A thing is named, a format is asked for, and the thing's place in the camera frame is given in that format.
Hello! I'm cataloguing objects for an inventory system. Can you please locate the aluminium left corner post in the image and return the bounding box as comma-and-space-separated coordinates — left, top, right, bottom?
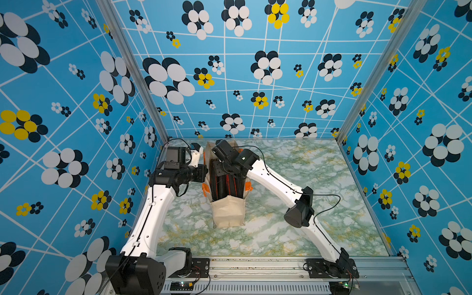
97, 0, 169, 142

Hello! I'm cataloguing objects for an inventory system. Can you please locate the aluminium front rail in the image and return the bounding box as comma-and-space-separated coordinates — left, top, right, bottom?
162, 256, 420, 295

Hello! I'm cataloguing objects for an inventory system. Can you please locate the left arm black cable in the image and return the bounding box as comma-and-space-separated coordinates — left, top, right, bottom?
121, 138, 202, 255

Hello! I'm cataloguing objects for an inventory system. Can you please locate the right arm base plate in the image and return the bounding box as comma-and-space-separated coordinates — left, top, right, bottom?
302, 258, 360, 279

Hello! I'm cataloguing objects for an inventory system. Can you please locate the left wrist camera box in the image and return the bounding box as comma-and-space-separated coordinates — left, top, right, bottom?
165, 146, 187, 164

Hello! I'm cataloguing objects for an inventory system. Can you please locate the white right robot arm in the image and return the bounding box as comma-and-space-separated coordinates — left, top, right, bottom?
211, 146, 359, 278

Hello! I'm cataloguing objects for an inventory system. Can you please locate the ping pong set case one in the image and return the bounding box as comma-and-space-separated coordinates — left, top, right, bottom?
234, 174, 246, 199

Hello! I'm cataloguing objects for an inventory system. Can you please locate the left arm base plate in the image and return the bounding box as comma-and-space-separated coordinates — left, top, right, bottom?
168, 258, 210, 279

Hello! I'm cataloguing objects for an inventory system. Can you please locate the right controller board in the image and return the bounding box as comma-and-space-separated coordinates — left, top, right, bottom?
329, 281, 351, 295

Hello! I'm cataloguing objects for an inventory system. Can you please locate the ping pong set case two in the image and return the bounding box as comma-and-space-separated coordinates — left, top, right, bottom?
226, 175, 237, 197

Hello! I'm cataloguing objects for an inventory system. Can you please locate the controller board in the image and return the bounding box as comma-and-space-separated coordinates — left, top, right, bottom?
170, 281, 194, 292
329, 281, 351, 295

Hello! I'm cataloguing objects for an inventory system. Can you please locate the ping pong set case three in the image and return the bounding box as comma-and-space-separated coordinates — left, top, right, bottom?
216, 176, 227, 200

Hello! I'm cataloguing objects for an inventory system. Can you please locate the aluminium corner post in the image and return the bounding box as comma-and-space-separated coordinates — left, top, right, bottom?
97, 0, 169, 142
336, 0, 427, 146

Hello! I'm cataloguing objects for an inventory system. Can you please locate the left controller board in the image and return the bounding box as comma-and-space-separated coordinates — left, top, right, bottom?
170, 281, 194, 292

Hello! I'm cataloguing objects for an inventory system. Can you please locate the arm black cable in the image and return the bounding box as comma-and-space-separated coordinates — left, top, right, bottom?
239, 144, 342, 255
121, 138, 202, 255

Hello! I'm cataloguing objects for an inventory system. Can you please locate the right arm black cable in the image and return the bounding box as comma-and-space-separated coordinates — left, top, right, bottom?
239, 144, 342, 255

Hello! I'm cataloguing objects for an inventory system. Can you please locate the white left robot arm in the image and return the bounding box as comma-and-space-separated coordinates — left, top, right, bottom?
98, 143, 208, 295

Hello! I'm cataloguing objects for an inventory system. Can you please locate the aluminium right corner post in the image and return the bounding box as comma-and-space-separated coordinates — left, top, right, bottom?
336, 0, 427, 146

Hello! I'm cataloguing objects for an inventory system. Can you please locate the beige canvas tote bag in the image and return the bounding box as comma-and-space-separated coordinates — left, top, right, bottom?
202, 142, 253, 228

